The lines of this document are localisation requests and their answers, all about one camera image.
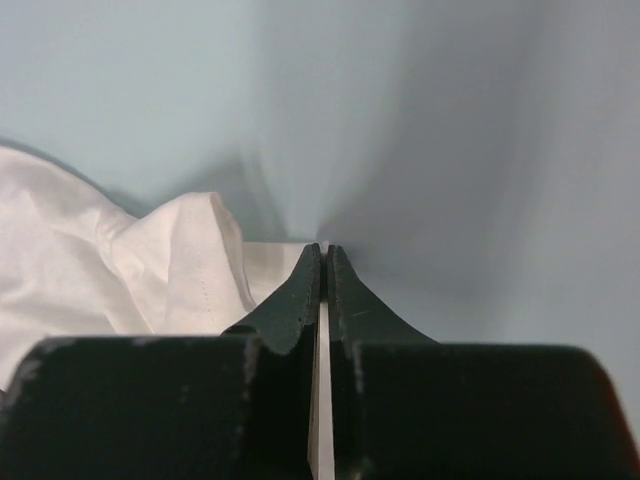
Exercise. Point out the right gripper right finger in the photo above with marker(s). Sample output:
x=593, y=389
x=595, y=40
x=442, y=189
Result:
x=408, y=407

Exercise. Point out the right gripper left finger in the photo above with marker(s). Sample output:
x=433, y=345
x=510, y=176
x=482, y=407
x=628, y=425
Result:
x=232, y=406

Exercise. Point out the white printed t shirt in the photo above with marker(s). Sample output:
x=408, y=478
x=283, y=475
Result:
x=75, y=265

